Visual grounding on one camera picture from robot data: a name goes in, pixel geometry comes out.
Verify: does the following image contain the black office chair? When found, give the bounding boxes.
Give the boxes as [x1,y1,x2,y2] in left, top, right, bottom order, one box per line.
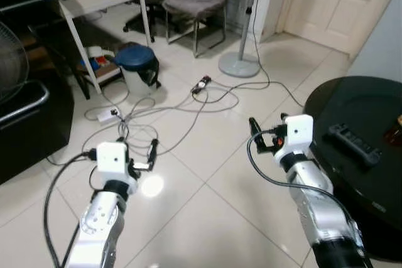
[122,0,169,35]

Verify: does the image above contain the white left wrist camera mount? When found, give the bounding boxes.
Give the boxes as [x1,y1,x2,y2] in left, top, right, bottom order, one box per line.
[95,142,131,185]

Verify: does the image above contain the grey padded metal chair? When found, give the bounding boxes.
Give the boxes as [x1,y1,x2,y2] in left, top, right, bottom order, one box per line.
[161,0,232,57]

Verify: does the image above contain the white bin with blue lid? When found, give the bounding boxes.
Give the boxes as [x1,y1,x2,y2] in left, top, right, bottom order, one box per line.
[114,43,161,98]

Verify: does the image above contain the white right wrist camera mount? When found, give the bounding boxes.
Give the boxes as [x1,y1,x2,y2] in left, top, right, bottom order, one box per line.
[283,114,314,156]

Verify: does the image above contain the red brown snack packet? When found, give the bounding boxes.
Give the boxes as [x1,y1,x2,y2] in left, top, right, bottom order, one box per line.
[386,122,402,147]

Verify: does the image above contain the colourful boxes under desk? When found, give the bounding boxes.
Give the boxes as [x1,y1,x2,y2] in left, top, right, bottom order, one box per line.
[78,55,121,85]

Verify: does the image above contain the white power strip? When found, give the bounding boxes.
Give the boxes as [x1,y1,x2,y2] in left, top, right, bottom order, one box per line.
[97,107,122,124]

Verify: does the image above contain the black fan power cord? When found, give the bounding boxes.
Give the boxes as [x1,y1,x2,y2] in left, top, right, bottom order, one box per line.
[249,0,306,108]

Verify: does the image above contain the dark fan wire grille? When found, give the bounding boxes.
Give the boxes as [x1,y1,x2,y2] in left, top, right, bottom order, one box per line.
[0,20,30,106]

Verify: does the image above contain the chrome curved bar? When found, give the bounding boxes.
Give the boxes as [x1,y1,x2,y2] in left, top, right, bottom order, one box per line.
[0,80,50,126]

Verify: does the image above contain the black round glossy table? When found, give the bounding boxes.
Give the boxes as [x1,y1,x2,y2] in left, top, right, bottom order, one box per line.
[303,76,402,264]

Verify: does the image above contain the black remote controller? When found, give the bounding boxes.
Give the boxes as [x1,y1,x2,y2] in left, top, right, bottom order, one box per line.
[327,123,383,168]

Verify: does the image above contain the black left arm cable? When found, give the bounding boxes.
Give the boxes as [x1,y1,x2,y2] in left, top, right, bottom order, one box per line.
[42,150,99,268]

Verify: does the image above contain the grey looped floor cable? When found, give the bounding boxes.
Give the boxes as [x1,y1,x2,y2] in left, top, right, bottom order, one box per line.
[94,83,241,158]

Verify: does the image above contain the black cabinet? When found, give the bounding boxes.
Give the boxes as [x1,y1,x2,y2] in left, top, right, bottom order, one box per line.
[0,0,77,185]

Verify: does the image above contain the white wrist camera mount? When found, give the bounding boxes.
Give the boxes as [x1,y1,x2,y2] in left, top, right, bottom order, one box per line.
[283,114,314,156]
[95,142,131,185]

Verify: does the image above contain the cream panelled door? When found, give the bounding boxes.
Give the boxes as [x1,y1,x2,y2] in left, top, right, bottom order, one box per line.
[281,0,402,56]

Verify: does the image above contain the black power strip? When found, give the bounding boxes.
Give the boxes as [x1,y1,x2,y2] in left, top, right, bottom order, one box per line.
[191,75,212,97]

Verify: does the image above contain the grey standing fan base pole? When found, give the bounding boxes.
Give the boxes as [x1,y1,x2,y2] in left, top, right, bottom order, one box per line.
[218,0,262,79]

